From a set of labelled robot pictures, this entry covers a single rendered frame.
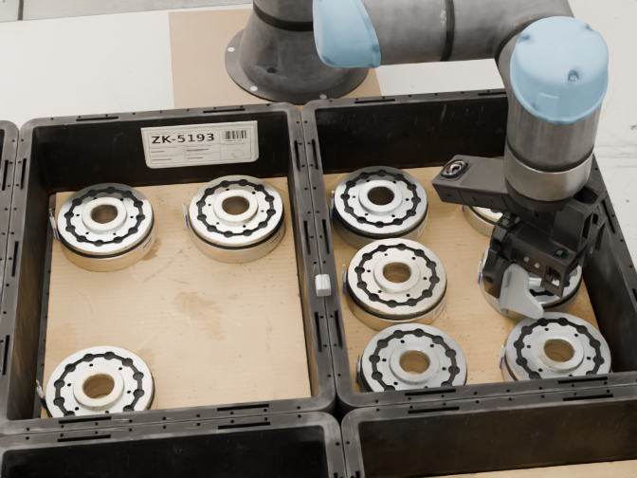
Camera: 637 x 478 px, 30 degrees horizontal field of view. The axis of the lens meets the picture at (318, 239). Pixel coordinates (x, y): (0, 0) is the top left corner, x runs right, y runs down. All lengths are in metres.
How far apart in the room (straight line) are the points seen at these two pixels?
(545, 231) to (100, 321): 0.46
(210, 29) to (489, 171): 0.61
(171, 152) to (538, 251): 0.44
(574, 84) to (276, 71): 0.64
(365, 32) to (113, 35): 0.83
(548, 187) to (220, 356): 0.38
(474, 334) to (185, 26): 0.64
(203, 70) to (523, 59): 0.68
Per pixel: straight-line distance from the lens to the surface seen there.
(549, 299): 1.22
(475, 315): 1.24
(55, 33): 1.80
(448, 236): 1.30
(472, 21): 1.01
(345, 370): 1.06
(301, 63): 1.49
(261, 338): 1.21
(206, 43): 1.60
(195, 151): 1.32
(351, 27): 0.99
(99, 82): 1.70
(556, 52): 0.95
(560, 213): 1.07
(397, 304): 1.20
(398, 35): 1.00
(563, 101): 0.95
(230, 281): 1.26
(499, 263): 1.13
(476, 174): 1.13
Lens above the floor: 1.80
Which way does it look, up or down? 48 degrees down
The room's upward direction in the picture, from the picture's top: straight up
